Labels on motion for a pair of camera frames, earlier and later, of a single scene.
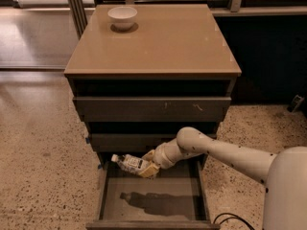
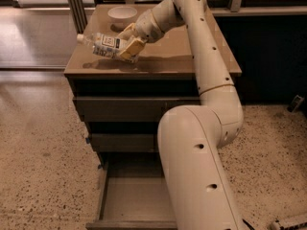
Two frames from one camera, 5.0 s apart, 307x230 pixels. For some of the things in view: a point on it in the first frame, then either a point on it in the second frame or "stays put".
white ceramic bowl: x=123 y=16 stays put
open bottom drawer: x=177 y=198 stays put
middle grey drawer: x=129 y=142 stays put
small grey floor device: x=297 y=100 stays put
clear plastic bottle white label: x=129 y=163 → x=104 y=45
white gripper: x=158 y=159 → x=146 y=24
